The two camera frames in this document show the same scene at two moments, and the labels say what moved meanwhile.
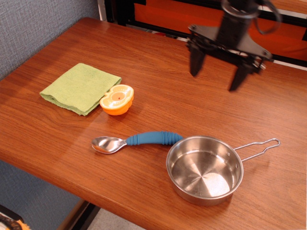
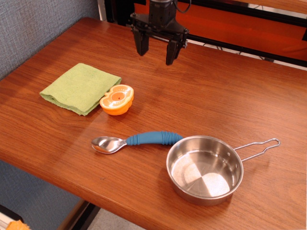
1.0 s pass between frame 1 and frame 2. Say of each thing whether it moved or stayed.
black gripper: moved
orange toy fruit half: stayed
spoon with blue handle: stayed
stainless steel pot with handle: stayed
